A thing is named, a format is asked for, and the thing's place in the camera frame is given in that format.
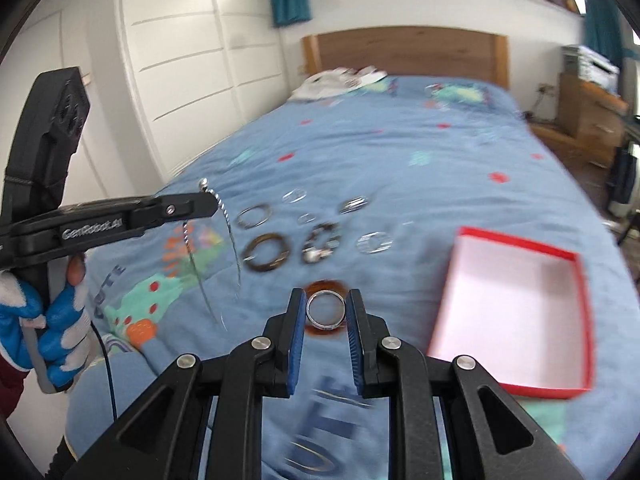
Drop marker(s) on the thin silver bangle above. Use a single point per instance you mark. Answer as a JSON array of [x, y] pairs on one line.
[[253, 216]]

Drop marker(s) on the wooden headboard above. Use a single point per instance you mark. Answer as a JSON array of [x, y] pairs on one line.
[[412, 51]]

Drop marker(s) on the twisted silver hoop earring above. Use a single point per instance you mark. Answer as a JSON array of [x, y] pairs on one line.
[[294, 196], [374, 242]]

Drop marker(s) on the left blue white gloved hand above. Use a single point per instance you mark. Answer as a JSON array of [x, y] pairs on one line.
[[62, 329]]

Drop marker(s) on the wooden drawer chest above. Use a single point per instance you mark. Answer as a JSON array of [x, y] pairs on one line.
[[587, 118]]

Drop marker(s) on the white clothing on bed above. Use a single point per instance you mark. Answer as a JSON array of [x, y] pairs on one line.
[[337, 82]]

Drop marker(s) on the white wardrobe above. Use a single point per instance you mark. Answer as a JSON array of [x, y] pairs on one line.
[[166, 81]]

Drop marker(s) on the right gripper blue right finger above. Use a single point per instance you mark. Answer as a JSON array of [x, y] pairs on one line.
[[381, 363]]

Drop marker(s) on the blue patterned bedspread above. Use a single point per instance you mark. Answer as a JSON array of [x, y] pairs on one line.
[[429, 164]]

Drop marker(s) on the amber resin bangle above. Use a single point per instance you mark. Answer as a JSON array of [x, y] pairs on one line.
[[325, 308]]

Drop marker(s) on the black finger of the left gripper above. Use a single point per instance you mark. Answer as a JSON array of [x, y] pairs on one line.
[[158, 210]]

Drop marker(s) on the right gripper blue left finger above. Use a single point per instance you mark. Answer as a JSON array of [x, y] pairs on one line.
[[270, 363]]

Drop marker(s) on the white printer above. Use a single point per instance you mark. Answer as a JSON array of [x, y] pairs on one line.
[[589, 65]]

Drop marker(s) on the red white jewelry box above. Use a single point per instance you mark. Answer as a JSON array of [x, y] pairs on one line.
[[521, 308]]

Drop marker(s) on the silver wrist watch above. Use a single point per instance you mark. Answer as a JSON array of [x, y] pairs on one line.
[[354, 204]]

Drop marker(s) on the dark brown tortoise bangle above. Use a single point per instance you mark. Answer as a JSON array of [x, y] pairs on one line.
[[266, 253]]

